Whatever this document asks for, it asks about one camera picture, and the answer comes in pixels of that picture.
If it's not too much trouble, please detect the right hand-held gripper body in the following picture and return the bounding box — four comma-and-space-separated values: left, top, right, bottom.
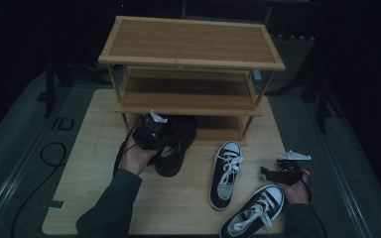
276, 149, 313, 186

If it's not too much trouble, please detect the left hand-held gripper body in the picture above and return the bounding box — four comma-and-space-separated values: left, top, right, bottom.
132, 109, 169, 151

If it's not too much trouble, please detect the black white canvas sneaker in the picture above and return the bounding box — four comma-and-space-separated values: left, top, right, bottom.
208, 140, 245, 212
218, 183, 286, 238

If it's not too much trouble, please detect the wooden shoe rack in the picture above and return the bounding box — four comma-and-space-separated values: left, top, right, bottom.
97, 15, 287, 148

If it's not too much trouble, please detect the person's right hand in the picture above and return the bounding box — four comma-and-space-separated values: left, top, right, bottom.
277, 169, 312, 205

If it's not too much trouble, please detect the person's left hand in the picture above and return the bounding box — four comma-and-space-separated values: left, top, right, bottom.
118, 134, 162, 177

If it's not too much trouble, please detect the black metal stand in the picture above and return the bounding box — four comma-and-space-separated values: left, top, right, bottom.
299, 39, 345, 134
36, 54, 75, 119

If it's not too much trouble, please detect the black floor cable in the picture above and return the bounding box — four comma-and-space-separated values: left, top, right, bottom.
10, 141, 67, 238

